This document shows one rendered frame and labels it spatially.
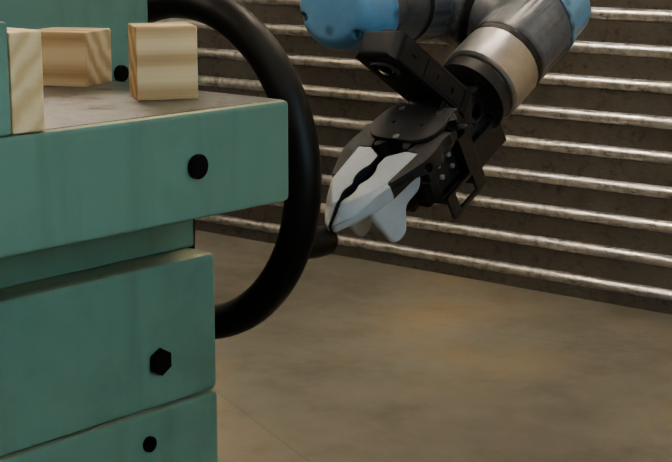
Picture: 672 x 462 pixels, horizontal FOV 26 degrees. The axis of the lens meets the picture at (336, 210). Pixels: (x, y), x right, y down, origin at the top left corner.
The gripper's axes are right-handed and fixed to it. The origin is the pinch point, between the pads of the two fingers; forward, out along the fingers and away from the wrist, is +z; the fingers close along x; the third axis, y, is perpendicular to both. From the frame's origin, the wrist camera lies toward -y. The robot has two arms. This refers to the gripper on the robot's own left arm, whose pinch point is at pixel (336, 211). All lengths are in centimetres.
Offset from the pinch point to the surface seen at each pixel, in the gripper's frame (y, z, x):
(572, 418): 147, -101, 78
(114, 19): -22.4, 7.2, 5.7
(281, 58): -14.1, -0.8, -0.1
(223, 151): -23.1, 20.1, -17.3
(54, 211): -27.6, 31.2, -17.3
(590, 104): 144, -201, 129
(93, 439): -10.6, 32.8, -10.9
